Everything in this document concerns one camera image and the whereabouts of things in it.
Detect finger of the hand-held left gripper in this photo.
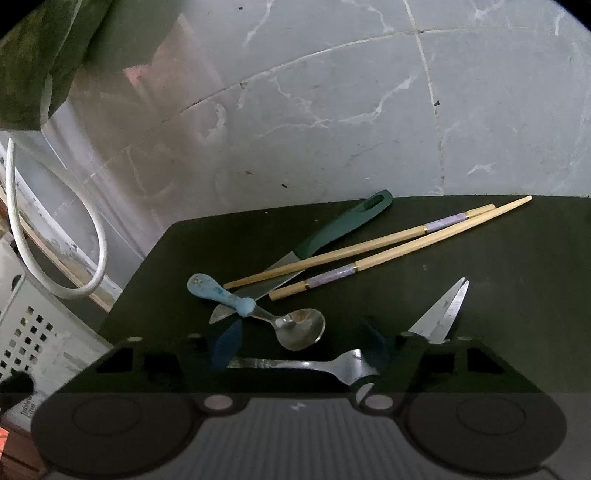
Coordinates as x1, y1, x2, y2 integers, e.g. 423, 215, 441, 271
0, 371, 35, 409

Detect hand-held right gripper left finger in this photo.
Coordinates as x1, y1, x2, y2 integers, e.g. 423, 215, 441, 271
76, 318, 245, 411

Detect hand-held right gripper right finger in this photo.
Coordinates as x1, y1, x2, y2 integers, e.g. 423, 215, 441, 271
355, 316, 548, 411

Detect blue handled spoon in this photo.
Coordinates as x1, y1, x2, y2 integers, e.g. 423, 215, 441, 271
187, 273, 327, 350

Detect white perforated utensil holder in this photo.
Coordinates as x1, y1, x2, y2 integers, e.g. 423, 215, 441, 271
0, 237, 114, 430

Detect silver fork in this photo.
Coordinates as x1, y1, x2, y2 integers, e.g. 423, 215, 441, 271
226, 348, 380, 393

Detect dark green handled scissors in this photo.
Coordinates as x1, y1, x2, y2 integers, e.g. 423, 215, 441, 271
397, 277, 471, 346

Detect wooden chopstick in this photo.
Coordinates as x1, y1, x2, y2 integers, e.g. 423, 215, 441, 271
269, 195, 533, 302
223, 203, 496, 289

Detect green handled knife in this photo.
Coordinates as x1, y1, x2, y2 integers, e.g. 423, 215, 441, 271
209, 189, 394, 325

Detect white hose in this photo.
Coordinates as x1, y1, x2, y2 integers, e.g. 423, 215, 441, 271
6, 131, 109, 301

